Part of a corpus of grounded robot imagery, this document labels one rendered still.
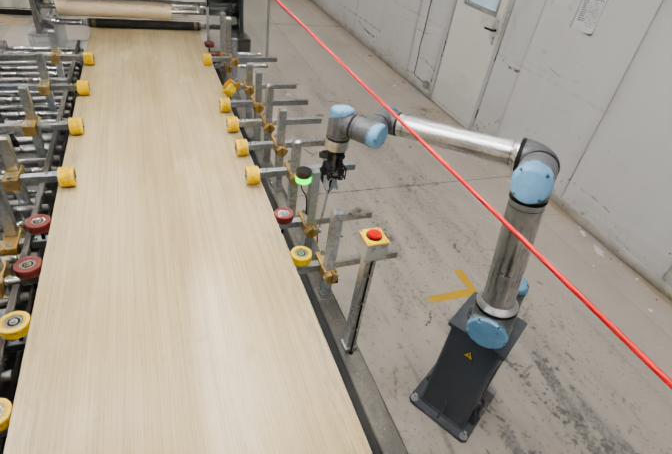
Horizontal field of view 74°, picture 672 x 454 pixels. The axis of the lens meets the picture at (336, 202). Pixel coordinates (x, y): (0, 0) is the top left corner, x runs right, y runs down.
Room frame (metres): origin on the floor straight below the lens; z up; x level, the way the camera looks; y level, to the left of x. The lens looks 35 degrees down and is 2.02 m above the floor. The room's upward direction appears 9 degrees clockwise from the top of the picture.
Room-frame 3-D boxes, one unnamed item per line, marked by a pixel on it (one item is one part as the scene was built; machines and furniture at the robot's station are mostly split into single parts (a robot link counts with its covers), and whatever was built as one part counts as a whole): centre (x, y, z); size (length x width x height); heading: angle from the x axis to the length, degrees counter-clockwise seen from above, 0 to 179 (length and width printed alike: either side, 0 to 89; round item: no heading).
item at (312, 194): (1.47, 0.10, 0.89); 0.04 x 0.04 x 0.48; 26
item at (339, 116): (1.51, 0.03, 1.32); 0.10 x 0.09 x 0.12; 63
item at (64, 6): (3.58, 1.72, 1.05); 1.43 x 0.12 x 0.12; 116
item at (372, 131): (1.47, -0.08, 1.33); 0.12 x 0.12 x 0.09; 63
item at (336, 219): (1.24, -0.01, 0.88); 0.04 x 0.04 x 0.48; 26
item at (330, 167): (1.50, 0.03, 1.15); 0.09 x 0.08 x 0.12; 26
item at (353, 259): (1.32, -0.08, 0.82); 0.44 x 0.03 x 0.04; 116
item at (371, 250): (1.01, -0.12, 1.18); 0.07 x 0.07 x 0.08; 26
